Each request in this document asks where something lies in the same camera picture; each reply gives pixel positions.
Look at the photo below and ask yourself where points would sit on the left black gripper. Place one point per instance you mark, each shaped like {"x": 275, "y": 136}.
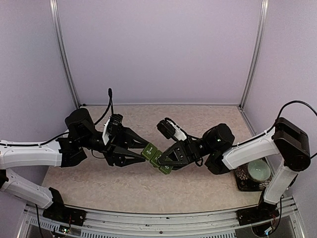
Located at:
{"x": 116, "y": 148}

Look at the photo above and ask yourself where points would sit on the left aluminium frame post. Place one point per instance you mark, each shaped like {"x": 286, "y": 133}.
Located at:
{"x": 63, "y": 54}

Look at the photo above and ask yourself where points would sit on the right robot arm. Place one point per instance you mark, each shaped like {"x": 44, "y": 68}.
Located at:
{"x": 283, "y": 138}

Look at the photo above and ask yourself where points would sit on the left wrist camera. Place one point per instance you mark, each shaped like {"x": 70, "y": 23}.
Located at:
{"x": 111, "y": 128}

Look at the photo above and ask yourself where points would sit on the green weekly pill organizer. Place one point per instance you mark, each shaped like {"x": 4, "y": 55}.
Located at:
{"x": 152, "y": 154}

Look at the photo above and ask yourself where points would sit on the aluminium frame post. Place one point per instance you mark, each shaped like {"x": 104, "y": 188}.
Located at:
{"x": 256, "y": 53}
{"x": 63, "y": 54}

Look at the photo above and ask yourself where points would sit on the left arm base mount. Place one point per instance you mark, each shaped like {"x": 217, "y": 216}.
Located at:
{"x": 65, "y": 214}

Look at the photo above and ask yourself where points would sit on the pale green bowl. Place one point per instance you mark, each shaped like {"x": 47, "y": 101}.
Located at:
{"x": 259, "y": 170}

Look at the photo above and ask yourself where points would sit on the black floral square plate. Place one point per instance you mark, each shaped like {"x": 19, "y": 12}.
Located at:
{"x": 248, "y": 184}

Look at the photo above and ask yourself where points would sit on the front aluminium rail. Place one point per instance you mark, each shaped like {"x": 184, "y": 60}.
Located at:
{"x": 107, "y": 224}

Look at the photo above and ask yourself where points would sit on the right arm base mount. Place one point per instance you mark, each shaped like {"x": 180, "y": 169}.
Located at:
{"x": 261, "y": 212}

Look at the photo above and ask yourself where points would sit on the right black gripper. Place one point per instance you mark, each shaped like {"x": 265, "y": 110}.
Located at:
{"x": 190, "y": 151}

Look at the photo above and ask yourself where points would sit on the right aluminium frame post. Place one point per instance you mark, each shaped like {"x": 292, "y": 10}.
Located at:
{"x": 256, "y": 53}

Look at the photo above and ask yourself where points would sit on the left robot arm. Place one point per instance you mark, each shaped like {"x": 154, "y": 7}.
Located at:
{"x": 65, "y": 150}

